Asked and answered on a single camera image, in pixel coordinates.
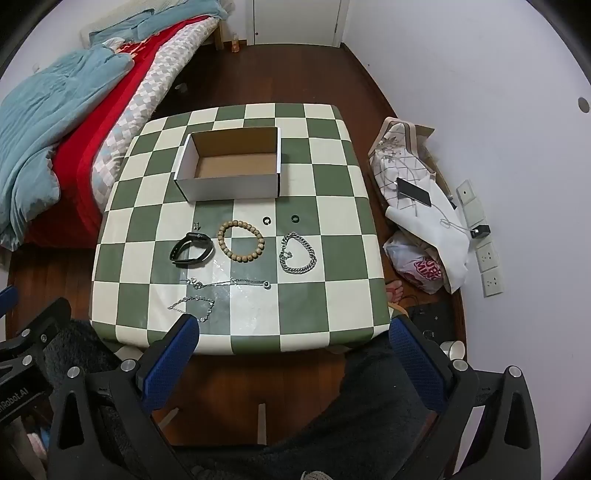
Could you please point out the white door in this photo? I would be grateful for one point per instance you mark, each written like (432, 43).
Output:
(295, 21)

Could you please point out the dark floor object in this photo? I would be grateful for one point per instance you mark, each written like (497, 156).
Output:
(181, 87)

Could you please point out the black charger plug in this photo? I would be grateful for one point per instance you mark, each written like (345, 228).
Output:
(480, 231)

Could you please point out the bed with red sheet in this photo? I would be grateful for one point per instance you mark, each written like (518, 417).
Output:
(87, 138)

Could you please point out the brown cardboard carton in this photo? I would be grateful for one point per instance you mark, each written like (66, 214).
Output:
(427, 131)

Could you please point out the round wall hole cover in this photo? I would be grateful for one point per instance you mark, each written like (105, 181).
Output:
(584, 104)

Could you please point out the light blue pillow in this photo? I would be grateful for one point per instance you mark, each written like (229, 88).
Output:
(120, 27)

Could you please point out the white table leg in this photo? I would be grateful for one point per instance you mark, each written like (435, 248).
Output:
(262, 422)
(169, 417)

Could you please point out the light blue blanket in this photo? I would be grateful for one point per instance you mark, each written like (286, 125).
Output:
(41, 120)

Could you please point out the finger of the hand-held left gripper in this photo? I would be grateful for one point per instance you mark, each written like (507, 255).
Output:
(7, 301)
(44, 323)

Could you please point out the person's bare foot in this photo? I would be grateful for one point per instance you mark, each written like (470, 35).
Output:
(395, 290)

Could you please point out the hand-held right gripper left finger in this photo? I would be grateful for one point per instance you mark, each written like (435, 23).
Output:
(171, 367)

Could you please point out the white paper cup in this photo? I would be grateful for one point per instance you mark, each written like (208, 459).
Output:
(453, 349)

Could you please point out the white red printed plastic bag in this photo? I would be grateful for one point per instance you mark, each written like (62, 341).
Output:
(418, 267)

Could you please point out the orange bottle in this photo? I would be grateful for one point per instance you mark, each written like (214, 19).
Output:
(235, 45)

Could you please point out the grey white checkered bedsheet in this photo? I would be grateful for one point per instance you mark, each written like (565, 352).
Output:
(157, 74)

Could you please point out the white cardboard box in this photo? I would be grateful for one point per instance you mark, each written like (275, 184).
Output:
(231, 187)

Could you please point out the black smartphone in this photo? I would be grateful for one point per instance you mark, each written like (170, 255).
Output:
(414, 191)

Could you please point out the person's dark fuzzy pants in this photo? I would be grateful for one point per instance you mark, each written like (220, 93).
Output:
(369, 415)

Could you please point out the green white checkered tablecloth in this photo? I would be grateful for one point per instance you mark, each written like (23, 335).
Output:
(300, 304)

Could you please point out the wooden bed leg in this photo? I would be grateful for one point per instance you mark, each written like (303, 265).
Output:
(220, 34)

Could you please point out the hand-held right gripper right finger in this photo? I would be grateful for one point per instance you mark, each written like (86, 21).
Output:
(415, 364)

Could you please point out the black bag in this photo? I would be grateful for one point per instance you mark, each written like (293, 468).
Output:
(429, 321)

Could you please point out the black smart band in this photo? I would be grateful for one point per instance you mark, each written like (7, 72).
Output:
(198, 236)

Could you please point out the floral quilted bag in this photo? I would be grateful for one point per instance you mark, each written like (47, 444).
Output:
(392, 152)

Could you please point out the tan flip-flop sandal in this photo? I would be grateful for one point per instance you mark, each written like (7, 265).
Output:
(398, 309)

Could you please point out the white wall socket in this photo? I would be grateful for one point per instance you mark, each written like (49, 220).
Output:
(492, 284)
(487, 256)

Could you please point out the white cloth bag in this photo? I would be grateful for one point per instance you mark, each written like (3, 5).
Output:
(443, 249)

